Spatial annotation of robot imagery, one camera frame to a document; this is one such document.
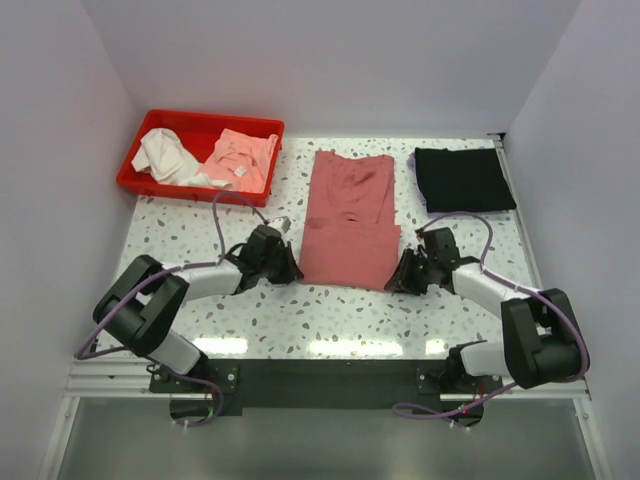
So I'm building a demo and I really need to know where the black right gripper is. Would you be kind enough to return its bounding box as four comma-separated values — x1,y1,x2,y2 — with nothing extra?
383,249,436,297

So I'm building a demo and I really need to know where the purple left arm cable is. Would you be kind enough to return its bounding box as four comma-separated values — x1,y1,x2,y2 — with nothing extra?
74,191,274,360

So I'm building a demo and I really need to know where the black folded t-shirt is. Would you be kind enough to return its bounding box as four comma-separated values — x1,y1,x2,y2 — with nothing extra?
413,148,517,213

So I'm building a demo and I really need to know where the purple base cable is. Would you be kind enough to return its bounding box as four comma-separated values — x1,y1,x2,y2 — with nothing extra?
169,372,232,428
392,402,481,427

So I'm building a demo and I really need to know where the light pink t-shirt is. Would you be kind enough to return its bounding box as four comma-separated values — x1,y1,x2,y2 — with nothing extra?
198,129,279,193

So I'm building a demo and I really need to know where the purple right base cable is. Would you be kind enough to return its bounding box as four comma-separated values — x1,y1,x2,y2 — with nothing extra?
392,402,481,427

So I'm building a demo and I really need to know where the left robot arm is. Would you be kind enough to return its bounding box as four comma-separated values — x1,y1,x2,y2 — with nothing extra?
93,217,304,392

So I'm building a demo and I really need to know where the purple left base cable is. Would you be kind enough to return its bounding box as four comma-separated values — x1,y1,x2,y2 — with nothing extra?
169,372,232,428

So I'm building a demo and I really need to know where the aluminium frame rail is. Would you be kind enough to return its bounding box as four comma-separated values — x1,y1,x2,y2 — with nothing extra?
63,131,594,401

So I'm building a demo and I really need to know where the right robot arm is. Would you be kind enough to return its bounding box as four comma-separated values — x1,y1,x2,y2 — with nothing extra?
385,228,590,393

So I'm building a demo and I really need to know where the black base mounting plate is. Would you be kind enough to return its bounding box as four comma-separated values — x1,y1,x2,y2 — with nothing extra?
147,359,506,427

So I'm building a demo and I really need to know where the lavender folded t-shirt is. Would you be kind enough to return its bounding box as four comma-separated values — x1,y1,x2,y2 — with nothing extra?
408,148,436,213

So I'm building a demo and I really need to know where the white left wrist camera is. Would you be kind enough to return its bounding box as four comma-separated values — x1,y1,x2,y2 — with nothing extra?
268,216,291,235

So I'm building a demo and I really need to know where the dusty red t-shirt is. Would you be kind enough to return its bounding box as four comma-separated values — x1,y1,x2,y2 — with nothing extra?
299,150,401,291

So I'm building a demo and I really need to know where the white t-shirt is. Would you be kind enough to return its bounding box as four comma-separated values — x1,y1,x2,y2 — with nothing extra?
131,128,199,185

